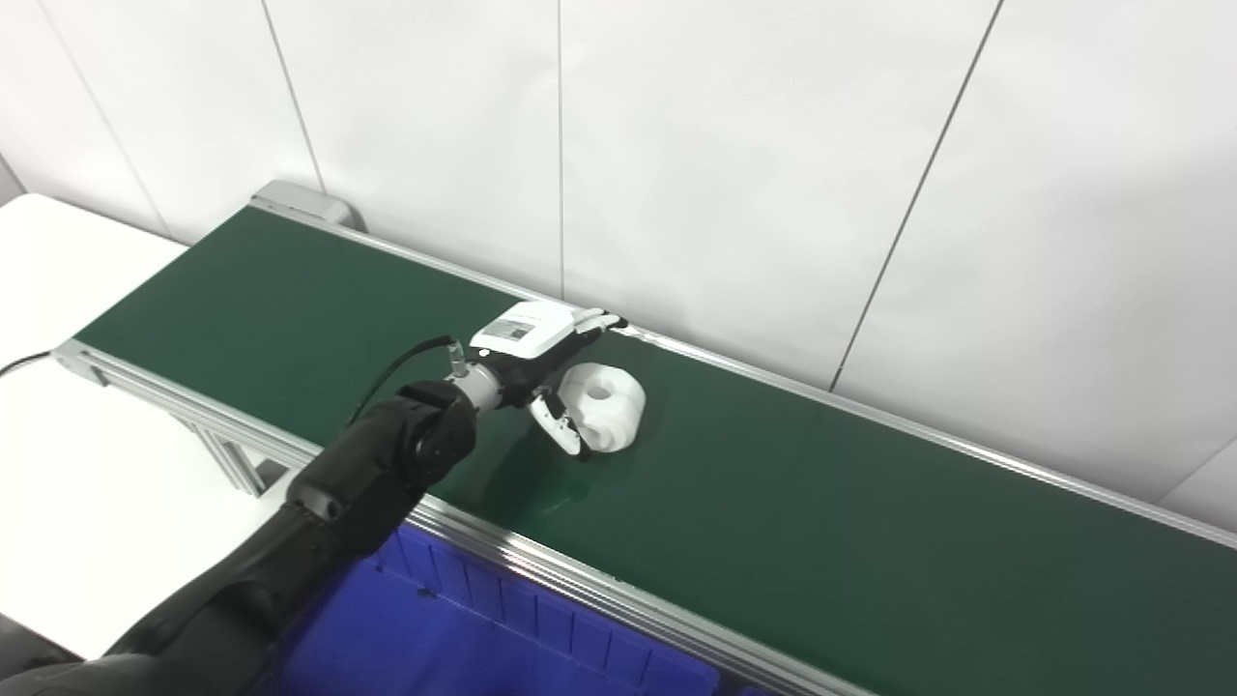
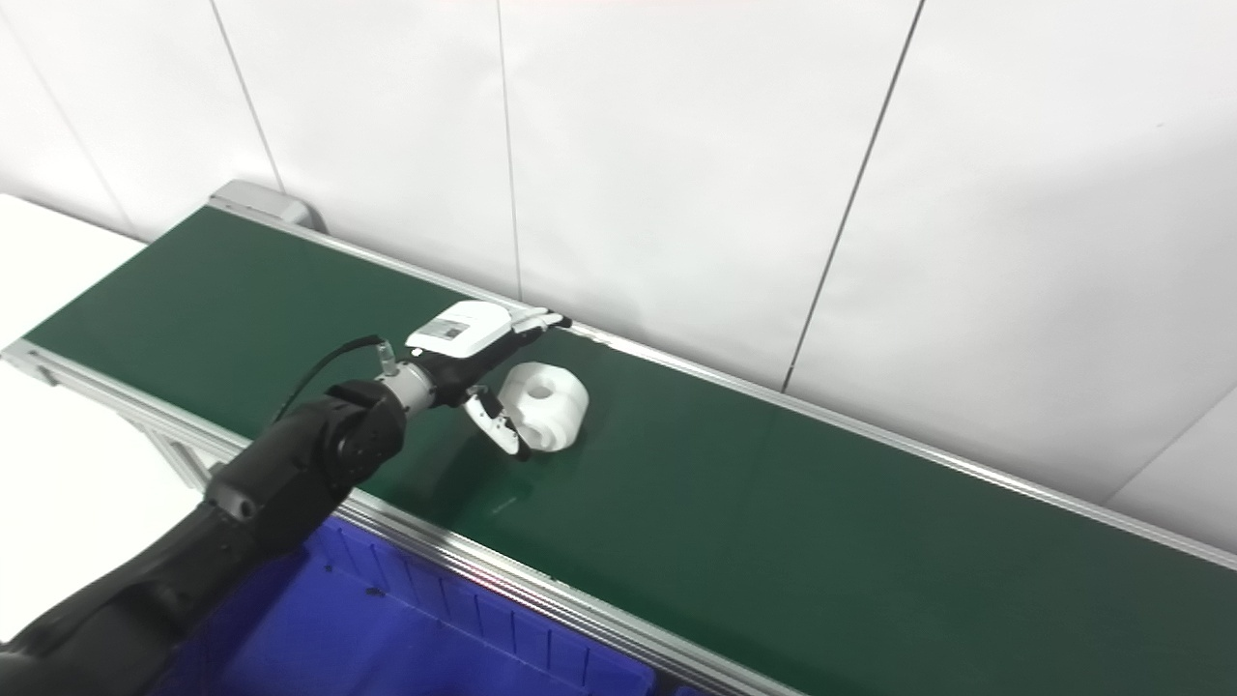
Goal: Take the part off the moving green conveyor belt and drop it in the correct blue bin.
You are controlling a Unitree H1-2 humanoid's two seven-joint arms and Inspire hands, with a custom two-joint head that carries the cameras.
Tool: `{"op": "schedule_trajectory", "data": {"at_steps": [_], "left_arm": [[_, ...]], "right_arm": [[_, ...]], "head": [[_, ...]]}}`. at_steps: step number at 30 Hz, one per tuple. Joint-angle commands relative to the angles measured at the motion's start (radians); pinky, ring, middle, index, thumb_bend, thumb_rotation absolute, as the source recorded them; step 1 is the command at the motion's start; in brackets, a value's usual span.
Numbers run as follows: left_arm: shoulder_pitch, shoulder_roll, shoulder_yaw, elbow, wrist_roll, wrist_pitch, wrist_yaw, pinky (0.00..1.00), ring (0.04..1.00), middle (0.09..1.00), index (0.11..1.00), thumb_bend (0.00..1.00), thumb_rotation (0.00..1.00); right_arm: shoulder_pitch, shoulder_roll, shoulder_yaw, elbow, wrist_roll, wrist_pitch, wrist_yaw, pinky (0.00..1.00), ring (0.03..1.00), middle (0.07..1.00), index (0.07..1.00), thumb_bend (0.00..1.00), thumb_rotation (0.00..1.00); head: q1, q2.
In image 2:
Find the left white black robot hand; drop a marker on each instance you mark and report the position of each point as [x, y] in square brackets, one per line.
[459, 333]

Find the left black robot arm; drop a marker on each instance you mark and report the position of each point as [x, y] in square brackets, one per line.
[290, 464]

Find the green conveyor belt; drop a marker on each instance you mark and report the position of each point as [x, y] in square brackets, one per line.
[821, 541]
[483, 565]

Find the blue plastic bin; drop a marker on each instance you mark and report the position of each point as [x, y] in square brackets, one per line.
[435, 638]

